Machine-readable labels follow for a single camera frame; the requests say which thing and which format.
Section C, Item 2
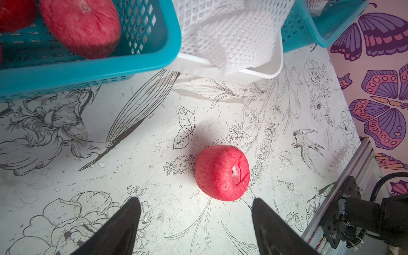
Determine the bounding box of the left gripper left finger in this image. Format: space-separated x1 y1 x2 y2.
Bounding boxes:
73 197 141 255

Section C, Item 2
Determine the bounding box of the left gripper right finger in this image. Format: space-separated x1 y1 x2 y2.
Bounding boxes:
251 198 317 255

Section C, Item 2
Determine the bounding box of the netted apple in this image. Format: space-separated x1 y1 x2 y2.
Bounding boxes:
1 0 38 33
305 0 330 17
195 145 250 201

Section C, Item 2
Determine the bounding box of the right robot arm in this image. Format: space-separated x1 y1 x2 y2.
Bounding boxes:
337 172 408 251

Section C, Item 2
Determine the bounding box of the white plastic tray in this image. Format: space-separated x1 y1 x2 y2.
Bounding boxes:
165 34 284 85

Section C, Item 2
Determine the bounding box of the left teal plastic basket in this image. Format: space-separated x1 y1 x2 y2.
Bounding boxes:
1 1 182 102

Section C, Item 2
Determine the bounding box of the teal plastic basket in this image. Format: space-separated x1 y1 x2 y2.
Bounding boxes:
281 0 369 53
1 1 182 102

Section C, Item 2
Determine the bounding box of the right teal plastic basket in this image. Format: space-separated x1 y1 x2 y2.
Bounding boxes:
281 0 369 53

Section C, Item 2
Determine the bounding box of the aluminium front rail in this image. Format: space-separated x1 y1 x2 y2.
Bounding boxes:
299 136 393 255

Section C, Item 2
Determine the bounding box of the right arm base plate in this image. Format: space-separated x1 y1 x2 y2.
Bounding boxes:
319 176 361 249

